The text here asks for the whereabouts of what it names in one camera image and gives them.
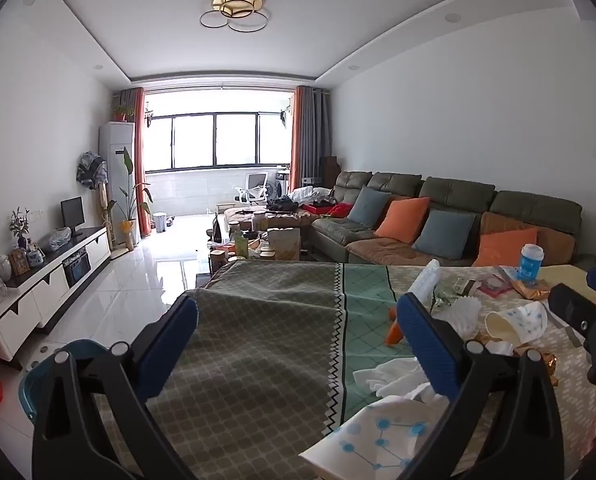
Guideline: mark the red packet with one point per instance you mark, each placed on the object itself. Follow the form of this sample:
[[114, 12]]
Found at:
[[495, 287]]

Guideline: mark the tall leafy potted plant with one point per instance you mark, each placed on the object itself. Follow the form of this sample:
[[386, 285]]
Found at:
[[128, 227]]

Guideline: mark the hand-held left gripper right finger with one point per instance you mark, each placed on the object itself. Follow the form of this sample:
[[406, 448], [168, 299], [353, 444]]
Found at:
[[428, 347]]

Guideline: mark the white standing air conditioner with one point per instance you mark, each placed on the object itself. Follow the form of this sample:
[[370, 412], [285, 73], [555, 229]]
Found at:
[[113, 160]]

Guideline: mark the orange peel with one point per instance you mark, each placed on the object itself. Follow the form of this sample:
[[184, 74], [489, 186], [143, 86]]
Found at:
[[394, 332]]

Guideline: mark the white office chair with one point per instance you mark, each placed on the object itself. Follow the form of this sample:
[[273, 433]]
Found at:
[[255, 182]]

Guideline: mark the small white pedal bin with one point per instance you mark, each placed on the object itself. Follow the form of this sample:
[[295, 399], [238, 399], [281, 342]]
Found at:
[[160, 222]]

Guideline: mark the blue white ceramic jar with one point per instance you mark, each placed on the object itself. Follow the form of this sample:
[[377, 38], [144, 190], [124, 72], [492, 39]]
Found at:
[[36, 256]]

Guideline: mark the green foil wrapper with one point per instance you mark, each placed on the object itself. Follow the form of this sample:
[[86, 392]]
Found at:
[[445, 297]]

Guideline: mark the black bag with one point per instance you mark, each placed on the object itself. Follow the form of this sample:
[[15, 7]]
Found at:
[[282, 204]]

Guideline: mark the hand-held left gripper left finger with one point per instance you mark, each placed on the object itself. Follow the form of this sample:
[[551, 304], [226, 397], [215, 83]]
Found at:
[[168, 347]]

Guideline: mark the kraft paper bag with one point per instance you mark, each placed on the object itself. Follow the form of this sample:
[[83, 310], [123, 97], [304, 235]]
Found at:
[[284, 244]]

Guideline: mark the white fluted paper liner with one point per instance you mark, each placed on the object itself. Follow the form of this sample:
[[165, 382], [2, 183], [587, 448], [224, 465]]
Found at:
[[460, 312]]

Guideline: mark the small potted plant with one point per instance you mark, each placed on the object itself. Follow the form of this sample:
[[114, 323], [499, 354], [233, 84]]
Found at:
[[123, 112]]

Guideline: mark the blue-grey cushion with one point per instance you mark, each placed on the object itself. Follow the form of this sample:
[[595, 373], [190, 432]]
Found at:
[[368, 207], [443, 235]]

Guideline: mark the dark brown box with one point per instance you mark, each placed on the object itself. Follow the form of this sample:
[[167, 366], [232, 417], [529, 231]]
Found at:
[[329, 170]]

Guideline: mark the blue paper cup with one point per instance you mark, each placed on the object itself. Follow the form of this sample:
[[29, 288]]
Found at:
[[530, 262]]

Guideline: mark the white black TV cabinet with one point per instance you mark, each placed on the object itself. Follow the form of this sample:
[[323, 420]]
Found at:
[[43, 295]]

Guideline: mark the black monitor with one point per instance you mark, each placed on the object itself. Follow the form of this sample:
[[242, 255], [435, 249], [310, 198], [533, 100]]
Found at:
[[72, 212]]

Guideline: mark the olive green sofa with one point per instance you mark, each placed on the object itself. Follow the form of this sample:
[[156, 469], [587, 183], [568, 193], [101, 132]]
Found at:
[[458, 192]]

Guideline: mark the white lidded jar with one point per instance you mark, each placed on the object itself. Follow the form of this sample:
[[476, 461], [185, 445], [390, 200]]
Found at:
[[1, 267]]

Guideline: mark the gold foil wrapper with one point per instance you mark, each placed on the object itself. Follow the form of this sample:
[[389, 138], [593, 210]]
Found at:
[[550, 367], [530, 290]]

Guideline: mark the white clothes pile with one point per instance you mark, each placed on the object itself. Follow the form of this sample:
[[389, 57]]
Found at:
[[310, 194]]

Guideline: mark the clear blue plastic bag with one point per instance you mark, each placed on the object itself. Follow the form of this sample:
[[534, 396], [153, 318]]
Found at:
[[59, 240]]

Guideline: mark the tan ottoman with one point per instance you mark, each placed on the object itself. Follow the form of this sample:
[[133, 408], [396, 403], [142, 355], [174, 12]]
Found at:
[[238, 215]]

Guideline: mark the white printed packet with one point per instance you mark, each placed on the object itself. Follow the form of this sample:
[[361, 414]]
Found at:
[[465, 286]]

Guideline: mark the cluttered coffee table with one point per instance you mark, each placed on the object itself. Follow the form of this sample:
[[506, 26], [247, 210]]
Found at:
[[243, 245]]

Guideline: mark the orange cushion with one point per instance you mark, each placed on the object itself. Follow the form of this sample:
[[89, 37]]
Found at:
[[503, 247], [403, 217]]

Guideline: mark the floor fan with blue cover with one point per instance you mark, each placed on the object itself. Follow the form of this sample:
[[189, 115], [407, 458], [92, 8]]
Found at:
[[90, 170]]

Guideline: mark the vase with green branches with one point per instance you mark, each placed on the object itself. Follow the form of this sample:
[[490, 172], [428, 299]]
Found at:
[[20, 225]]

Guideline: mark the white foam fruit net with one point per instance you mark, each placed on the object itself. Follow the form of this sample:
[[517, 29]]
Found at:
[[428, 280]]

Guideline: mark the white blue-printed paper bag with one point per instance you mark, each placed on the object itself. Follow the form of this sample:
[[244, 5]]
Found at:
[[378, 440]]

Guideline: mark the large balcony window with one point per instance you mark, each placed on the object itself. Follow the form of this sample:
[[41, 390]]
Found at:
[[218, 140]]

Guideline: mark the teal trash bin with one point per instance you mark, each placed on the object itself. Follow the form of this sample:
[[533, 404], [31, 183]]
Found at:
[[30, 390]]

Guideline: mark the white tissue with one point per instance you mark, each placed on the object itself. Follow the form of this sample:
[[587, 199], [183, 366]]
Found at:
[[388, 375]]

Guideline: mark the red cloth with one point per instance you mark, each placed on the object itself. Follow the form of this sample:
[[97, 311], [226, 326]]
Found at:
[[340, 209]]

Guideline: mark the crumpled white paper cup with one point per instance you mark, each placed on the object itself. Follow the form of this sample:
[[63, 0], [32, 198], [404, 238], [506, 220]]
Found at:
[[523, 317]]

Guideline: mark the orange and grey curtain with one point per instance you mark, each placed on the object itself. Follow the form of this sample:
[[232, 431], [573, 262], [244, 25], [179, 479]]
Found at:
[[308, 135], [139, 160]]

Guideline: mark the wooden picture frame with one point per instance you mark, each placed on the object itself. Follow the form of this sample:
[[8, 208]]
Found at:
[[19, 262]]

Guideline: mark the patterned green beige tablecloth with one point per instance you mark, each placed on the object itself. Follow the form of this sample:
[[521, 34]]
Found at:
[[278, 310]]

